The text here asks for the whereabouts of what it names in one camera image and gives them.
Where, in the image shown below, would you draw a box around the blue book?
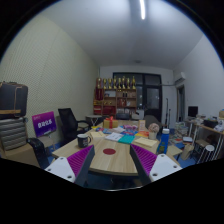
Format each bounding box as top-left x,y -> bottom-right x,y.
120,129 -> 137,136

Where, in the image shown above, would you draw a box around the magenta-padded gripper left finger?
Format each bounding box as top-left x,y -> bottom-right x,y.
44,144 -> 96,188

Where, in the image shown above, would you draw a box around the small round white table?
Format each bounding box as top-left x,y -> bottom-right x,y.
85,114 -> 104,127

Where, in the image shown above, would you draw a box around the black computer monitor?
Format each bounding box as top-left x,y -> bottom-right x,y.
187,105 -> 199,118

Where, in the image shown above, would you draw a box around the white air conditioner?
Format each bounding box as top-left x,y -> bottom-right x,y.
174,71 -> 188,86

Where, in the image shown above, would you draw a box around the orange standing card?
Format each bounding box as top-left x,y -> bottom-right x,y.
137,119 -> 147,132

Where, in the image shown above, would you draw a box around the teal book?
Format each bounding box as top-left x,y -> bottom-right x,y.
118,134 -> 136,145

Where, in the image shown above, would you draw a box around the pink flowers in cup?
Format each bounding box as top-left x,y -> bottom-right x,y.
148,122 -> 160,140

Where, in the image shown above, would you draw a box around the flat round red coaster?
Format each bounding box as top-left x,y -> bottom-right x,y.
102,147 -> 117,156

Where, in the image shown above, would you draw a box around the yellow gift box red ribbon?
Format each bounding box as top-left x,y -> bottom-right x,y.
102,115 -> 120,130

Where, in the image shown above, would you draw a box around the white-legged side desk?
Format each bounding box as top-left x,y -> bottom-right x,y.
184,118 -> 224,161

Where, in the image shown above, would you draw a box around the small wooden side table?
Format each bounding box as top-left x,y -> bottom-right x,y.
166,145 -> 184,157

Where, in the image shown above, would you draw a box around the black office chair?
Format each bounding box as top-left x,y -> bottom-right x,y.
57,107 -> 91,144

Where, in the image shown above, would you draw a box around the pile of books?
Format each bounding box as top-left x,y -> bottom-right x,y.
169,121 -> 194,146

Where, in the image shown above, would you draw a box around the black case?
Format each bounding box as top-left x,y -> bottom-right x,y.
203,119 -> 219,129

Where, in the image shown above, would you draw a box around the grey armchair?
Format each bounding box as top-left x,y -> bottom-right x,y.
143,114 -> 164,126

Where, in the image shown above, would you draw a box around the grey ribbed case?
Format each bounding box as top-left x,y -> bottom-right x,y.
0,117 -> 28,151

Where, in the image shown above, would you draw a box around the black framed glass door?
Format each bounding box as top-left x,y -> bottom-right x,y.
112,72 -> 163,121

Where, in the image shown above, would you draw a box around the black tripod stand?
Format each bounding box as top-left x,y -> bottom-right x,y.
164,97 -> 172,128

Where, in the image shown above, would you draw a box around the pink package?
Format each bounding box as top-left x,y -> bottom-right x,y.
122,124 -> 138,132

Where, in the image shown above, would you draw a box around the dark wooden-top stool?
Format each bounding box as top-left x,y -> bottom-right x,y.
194,138 -> 211,158

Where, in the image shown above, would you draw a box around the orange book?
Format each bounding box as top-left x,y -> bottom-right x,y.
134,131 -> 150,139

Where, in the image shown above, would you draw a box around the white round stool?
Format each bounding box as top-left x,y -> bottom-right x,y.
197,144 -> 216,164

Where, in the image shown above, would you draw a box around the white open book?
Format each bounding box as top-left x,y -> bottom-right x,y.
104,132 -> 125,142

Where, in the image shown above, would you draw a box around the wooden trophy shelf unit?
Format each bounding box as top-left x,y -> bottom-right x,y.
93,75 -> 138,118

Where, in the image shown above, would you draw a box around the dark brown bag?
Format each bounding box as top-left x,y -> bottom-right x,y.
0,81 -> 29,118

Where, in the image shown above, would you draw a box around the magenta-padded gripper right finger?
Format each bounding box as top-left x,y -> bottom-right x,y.
129,143 -> 183,187

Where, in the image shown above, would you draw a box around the black mug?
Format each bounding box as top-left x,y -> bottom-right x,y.
76,133 -> 92,149

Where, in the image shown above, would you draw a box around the purple sign board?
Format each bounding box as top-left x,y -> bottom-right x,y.
31,111 -> 57,138

